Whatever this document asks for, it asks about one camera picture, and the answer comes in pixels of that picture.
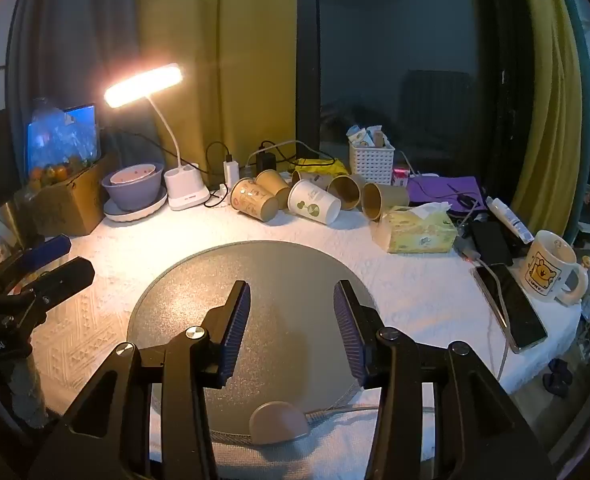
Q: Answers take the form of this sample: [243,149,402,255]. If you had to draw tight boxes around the brown printed paper cup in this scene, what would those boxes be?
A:
[230,178,280,223]

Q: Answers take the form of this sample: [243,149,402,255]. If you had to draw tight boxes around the purple bowl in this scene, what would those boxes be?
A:
[101,162,166,212]

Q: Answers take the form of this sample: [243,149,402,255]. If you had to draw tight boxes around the small oranges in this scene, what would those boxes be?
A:
[29,159,84,192]

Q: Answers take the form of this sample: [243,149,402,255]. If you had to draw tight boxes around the dark slippers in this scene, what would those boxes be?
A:
[542,357,573,396]

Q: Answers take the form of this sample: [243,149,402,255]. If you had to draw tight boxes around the yellow packet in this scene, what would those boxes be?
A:
[295,158,350,177]

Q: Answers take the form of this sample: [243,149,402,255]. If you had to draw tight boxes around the olive curtain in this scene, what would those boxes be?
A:
[135,0,298,171]
[517,0,590,246]

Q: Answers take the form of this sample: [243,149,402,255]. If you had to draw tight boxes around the sachets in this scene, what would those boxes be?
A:
[346,125,390,148]

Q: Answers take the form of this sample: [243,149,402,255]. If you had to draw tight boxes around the black power bank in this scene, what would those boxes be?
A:
[470,220,514,267]

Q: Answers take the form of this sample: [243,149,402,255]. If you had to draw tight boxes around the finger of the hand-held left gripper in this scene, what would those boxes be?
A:
[21,256,96,307]
[0,236,72,294]

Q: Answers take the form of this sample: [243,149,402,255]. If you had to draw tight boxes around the cardboard box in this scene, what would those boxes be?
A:
[22,152,120,237]

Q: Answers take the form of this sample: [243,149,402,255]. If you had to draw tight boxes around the pink bowl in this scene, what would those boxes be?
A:
[110,162,156,186]

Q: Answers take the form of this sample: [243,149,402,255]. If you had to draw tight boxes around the black cable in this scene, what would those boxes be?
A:
[206,141,233,196]

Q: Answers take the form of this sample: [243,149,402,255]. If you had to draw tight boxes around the grey curtain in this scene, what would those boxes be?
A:
[6,0,140,161]

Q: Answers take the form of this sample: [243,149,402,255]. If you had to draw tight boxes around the purple notebook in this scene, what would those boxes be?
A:
[406,175,488,216]

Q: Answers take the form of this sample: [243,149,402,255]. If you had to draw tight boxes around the dark window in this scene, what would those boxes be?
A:
[297,0,526,181]

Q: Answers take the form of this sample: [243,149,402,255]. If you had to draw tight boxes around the round grey mat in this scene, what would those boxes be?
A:
[126,241,383,446]

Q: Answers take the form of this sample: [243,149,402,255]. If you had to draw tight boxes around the white charging cable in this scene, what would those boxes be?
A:
[455,245,510,386]

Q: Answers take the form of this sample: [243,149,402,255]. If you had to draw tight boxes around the blue lit screen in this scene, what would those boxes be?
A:
[26,104,100,173]

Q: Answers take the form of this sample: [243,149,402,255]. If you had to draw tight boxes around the white paper cup green print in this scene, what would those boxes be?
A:
[287,179,342,226]

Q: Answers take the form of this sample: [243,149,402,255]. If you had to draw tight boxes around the white cream tube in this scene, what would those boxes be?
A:
[486,197,534,245]

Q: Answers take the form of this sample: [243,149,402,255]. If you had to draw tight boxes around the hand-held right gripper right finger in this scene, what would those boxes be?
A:
[333,279,558,480]

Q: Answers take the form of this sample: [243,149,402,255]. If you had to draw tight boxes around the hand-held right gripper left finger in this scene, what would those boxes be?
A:
[27,280,253,480]

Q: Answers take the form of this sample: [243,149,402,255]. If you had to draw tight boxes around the pink mat controller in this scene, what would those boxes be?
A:
[249,401,310,445]

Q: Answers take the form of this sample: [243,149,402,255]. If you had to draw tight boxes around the white bear mug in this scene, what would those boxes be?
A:
[522,230,590,307]

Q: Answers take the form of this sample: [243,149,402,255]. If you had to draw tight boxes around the braided grey cable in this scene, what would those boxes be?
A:
[302,390,383,428]

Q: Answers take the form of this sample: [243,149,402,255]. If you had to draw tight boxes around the yellow tissue pack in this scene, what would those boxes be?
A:
[372,201,459,254]

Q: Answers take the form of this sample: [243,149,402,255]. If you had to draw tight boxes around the white desk lamp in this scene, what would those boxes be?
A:
[104,62,210,212]

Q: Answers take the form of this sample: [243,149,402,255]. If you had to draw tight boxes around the white plastic basket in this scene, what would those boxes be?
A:
[349,137,394,186]

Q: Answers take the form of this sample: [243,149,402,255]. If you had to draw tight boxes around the pale plate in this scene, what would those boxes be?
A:
[103,186,168,223]

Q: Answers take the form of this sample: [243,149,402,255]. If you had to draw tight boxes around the person's left forearm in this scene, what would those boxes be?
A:
[0,357,50,431]

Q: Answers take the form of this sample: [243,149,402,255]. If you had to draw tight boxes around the smartphone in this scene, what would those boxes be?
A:
[471,262,549,354]

